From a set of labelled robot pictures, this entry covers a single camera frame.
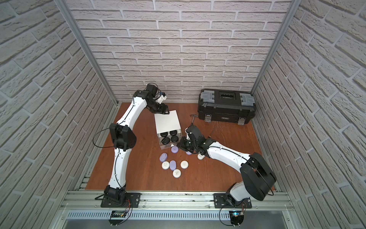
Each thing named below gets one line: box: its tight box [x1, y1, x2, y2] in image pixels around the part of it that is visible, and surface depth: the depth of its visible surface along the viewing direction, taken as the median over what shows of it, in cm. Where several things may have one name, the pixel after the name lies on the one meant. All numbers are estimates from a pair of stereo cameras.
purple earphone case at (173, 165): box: [169, 159, 177, 171], surface depth 87 cm
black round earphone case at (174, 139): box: [170, 135, 179, 143], surface depth 87 cm
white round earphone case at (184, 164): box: [180, 160, 190, 170], surface depth 87 cm
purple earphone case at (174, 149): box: [170, 145, 179, 155], surface depth 93 cm
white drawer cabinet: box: [153, 109, 182, 135], surface depth 91 cm
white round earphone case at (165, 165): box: [161, 160, 170, 170], surface depth 86 cm
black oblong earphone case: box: [161, 136, 171, 146], surface depth 85 cm
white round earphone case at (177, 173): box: [172, 168, 182, 179], surface depth 83 cm
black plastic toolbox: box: [197, 88, 257, 125], surface depth 101 cm
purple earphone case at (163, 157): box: [159, 152, 168, 163], surface depth 89 cm
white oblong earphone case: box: [197, 151, 206, 160], surface depth 89 cm
